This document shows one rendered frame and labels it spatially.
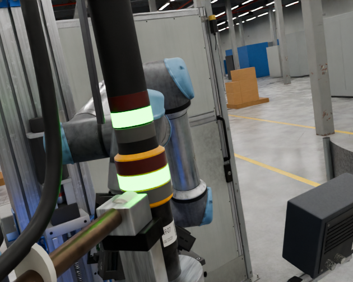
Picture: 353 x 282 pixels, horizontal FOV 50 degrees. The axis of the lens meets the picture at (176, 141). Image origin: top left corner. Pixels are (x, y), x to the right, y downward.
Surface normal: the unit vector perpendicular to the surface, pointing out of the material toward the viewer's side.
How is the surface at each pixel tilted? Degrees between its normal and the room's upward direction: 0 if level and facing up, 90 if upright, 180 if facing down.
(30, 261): 90
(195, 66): 90
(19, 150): 90
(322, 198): 15
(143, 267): 90
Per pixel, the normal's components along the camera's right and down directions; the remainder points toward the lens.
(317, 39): 0.29, 0.13
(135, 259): -0.37, 0.24
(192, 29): 0.53, 0.07
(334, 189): -0.04, -0.92
